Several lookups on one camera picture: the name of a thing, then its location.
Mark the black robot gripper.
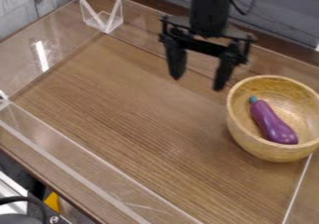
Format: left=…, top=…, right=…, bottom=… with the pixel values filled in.
left=159, top=0, right=255, bottom=91

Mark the brown wooden bowl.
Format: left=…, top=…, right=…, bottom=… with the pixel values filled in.
left=227, top=75, right=319, bottom=162

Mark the purple toy eggplant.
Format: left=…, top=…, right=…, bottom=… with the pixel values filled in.
left=249, top=96, right=299, bottom=145

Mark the clear acrylic table barrier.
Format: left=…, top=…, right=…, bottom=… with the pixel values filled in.
left=0, top=91, right=201, bottom=224

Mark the clear acrylic corner bracket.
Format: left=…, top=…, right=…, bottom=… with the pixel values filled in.
left=79, top=0, right=123, bottom=34

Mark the black cable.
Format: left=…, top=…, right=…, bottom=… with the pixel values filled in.
left=0, top=195, right=47, bottom=224

